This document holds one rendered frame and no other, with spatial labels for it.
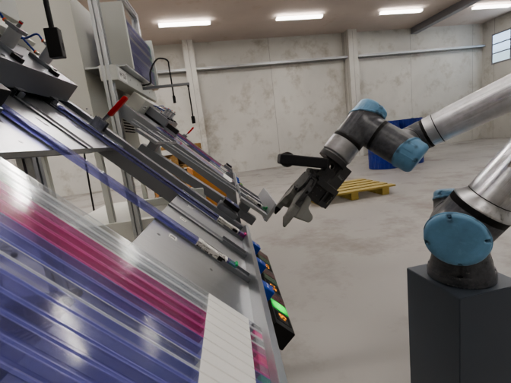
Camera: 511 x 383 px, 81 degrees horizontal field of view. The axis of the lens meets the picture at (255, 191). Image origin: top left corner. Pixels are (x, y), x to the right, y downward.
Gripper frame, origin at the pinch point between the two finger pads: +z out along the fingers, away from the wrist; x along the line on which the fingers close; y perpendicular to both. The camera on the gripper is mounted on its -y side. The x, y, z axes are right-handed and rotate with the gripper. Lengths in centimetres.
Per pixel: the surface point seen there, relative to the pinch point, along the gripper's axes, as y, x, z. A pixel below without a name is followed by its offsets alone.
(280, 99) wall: 31, 887, -215
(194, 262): -13.9, -28.9, 9.9
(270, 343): -3.5, -41.2, 7.8
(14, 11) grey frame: -80, 12, -1
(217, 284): -9.7, -31.0, 9.9
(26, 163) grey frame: -58, 10, 28
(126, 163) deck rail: -37.7, 7.9, 12.9
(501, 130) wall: 686, 882, -605
